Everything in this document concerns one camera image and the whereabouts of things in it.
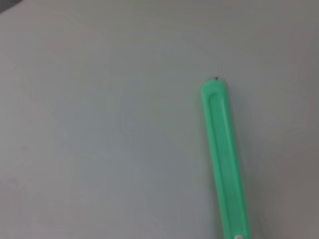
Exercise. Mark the green pen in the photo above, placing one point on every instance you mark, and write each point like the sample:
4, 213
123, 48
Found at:
221, 149

